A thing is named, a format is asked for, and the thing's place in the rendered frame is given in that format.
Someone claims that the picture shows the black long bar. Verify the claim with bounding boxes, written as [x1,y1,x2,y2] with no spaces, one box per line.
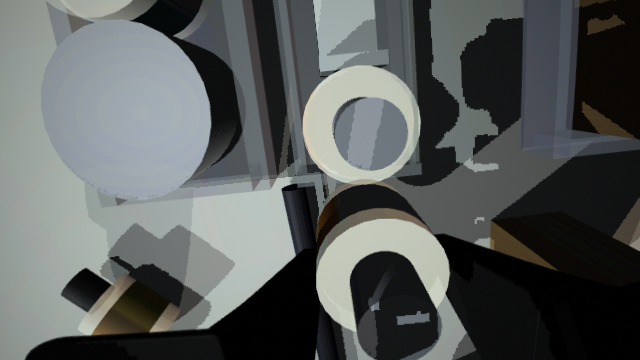
[281,184,339,360]

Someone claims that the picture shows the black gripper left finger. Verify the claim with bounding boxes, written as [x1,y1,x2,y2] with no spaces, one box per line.
[25,248,320,360]

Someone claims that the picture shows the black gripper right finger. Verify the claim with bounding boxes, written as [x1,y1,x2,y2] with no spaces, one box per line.
[434,234,640,360]

